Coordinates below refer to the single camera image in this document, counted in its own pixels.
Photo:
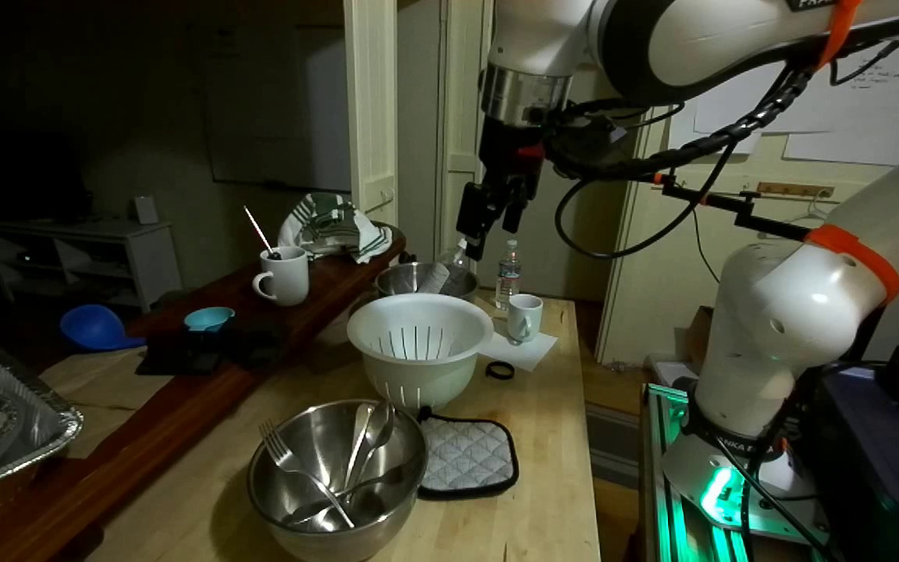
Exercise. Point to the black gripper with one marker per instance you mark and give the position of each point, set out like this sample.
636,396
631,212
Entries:
513,156

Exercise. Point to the clear plastic water bottle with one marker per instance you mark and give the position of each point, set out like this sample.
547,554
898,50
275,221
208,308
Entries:
510,275

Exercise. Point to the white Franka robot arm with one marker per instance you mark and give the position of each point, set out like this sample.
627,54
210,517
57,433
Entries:
814,302

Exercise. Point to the clear pump soap bottle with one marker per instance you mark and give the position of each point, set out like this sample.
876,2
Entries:
461,255

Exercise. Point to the silver bowl holding pump bottle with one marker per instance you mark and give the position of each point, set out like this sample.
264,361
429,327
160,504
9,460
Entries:
420,279

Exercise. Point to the silver bowl holding spoons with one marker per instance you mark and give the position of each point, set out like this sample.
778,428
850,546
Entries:
310,426

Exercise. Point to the teal small bowl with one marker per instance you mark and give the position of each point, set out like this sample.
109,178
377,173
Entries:
208,315

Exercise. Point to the small white cup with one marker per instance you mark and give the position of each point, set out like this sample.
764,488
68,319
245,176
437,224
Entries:
521,315

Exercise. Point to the white door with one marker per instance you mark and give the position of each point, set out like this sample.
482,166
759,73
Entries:
461,105

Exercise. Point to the white paper sheet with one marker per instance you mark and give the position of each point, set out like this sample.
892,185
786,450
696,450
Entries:
524,356

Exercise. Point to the white plastic colander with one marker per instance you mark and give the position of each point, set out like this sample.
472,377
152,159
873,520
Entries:
420,361

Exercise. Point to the green striped white towel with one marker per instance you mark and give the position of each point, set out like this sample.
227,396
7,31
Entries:
330,224

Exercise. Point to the white stir stick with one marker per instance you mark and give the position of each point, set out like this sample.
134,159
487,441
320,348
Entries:
256,230

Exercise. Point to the black rod with orange clips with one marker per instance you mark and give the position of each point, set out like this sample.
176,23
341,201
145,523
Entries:
735,203

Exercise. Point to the quilted pot holder black trim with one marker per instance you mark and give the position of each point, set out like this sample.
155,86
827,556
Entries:
465,456

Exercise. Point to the black cloth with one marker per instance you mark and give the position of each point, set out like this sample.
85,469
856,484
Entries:
195,356

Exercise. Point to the dark wooden bar counter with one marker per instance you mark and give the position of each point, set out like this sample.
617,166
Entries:
157,426

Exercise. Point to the white low shelf unit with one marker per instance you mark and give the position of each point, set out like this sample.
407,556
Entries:
85,260

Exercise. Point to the deep blue round object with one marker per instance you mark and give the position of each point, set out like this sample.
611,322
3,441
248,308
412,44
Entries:
94,328

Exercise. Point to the black controller box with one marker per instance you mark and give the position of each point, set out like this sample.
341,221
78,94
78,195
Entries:
876,478

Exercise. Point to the green lit robot base mount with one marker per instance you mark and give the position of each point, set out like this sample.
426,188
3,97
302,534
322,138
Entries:
700,488

